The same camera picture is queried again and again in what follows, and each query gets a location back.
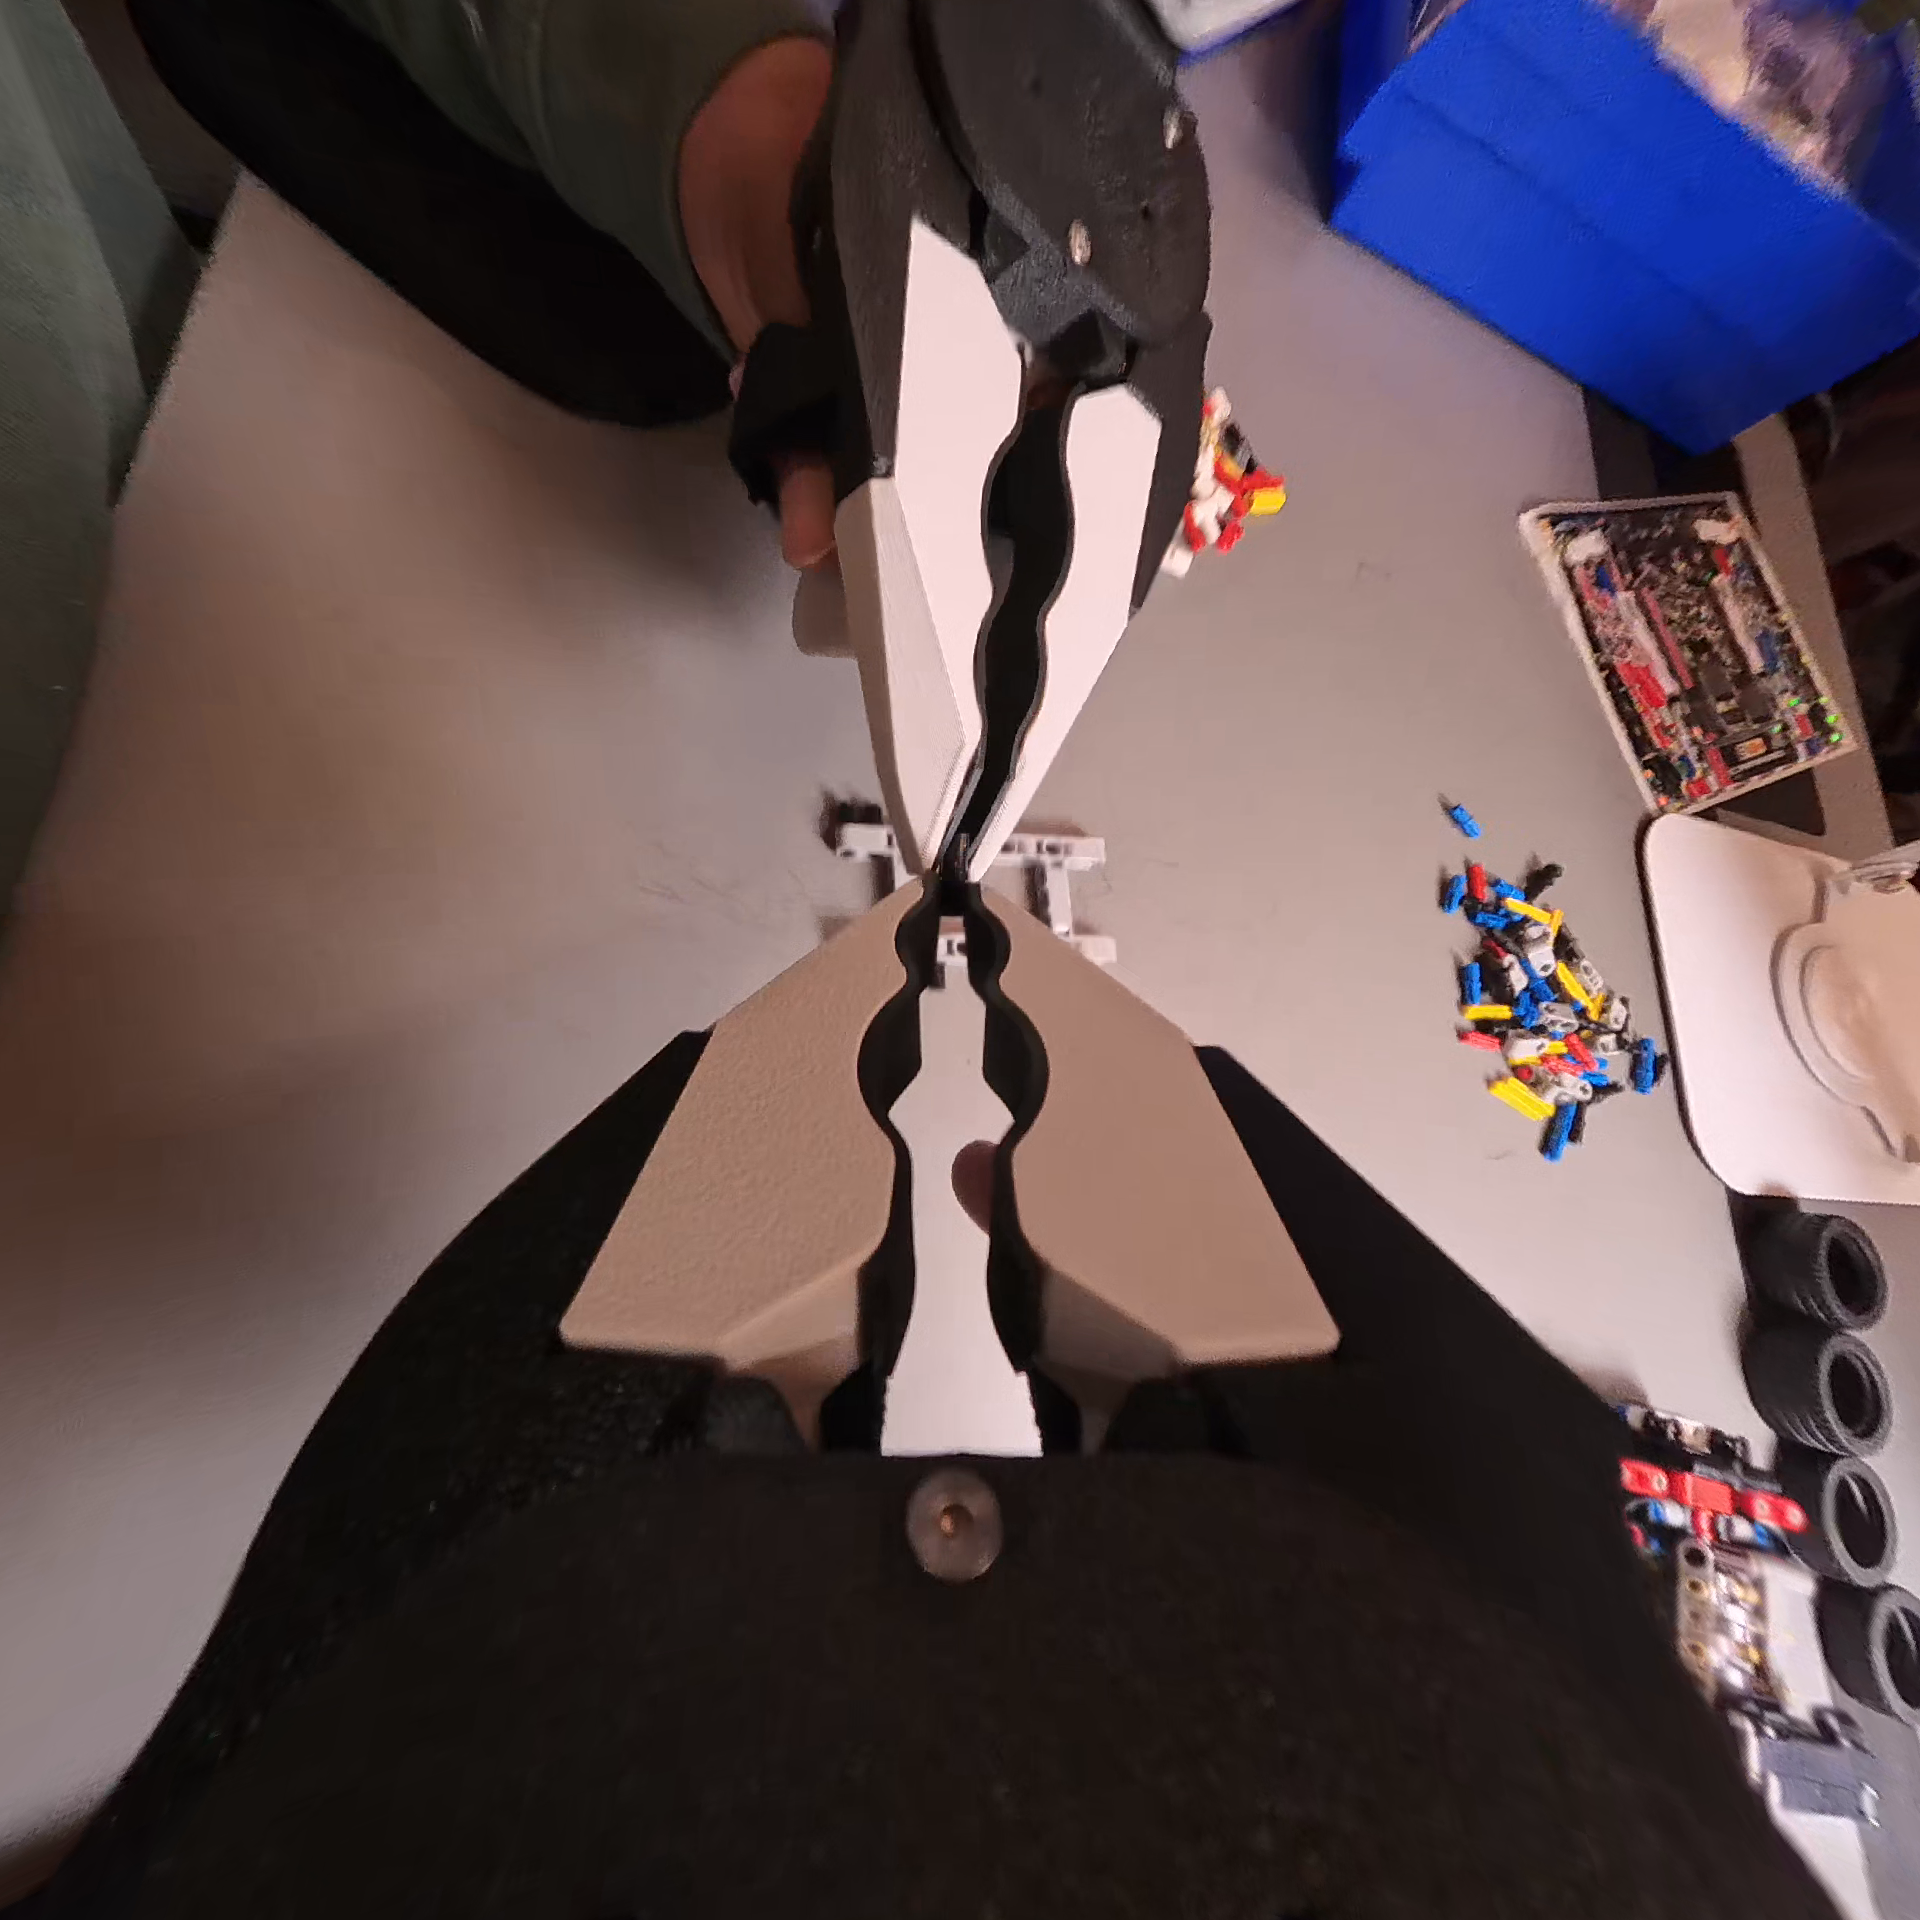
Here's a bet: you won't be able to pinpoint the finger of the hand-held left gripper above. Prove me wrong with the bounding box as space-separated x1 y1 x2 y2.
959 379 1167 880
832 213 1037 871

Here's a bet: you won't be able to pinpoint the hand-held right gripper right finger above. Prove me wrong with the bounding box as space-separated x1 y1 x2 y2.
970 885 1345 1423

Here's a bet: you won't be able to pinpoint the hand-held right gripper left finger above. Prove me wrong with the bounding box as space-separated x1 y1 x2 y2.
559 880 944 1454

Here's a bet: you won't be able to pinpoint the grey lego frame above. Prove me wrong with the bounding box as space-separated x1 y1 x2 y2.
824 794 1126 993

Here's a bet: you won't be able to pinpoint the pile of blue lego pieces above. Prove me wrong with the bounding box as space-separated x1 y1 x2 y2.
1441 856 1671 1161

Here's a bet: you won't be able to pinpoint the pile of red lego pieces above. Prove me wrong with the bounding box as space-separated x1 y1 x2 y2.
1163 386 1292 583

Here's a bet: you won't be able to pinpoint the shiny lego sticker sheet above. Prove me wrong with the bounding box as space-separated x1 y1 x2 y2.
1519 492 1861 821

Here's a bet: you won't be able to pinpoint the partly built lego vehicle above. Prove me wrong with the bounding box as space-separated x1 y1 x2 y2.
1613 1397 1894 1841

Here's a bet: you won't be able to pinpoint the black lego tyres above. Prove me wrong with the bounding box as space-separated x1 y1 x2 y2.
1742 1199 1920 1727

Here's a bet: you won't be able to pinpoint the person's left hand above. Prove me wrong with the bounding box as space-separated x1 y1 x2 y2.
683 38 843 570

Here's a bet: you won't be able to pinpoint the blue plastic bin with bags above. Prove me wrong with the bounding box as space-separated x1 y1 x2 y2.
1328 0 1920 457

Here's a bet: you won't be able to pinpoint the clear plastic bags of parts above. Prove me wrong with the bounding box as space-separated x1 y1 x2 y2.
1637 0 1920 189

